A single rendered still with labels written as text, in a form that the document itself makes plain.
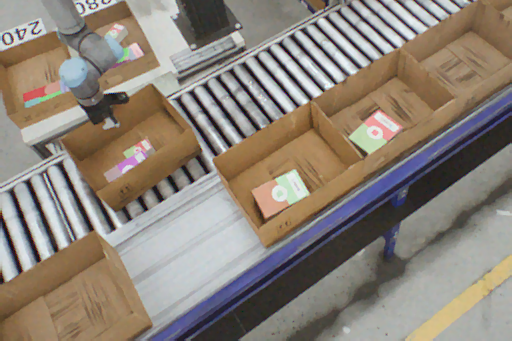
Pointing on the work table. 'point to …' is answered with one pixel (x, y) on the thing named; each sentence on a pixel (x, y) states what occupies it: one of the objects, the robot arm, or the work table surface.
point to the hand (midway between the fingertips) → (116, 120)
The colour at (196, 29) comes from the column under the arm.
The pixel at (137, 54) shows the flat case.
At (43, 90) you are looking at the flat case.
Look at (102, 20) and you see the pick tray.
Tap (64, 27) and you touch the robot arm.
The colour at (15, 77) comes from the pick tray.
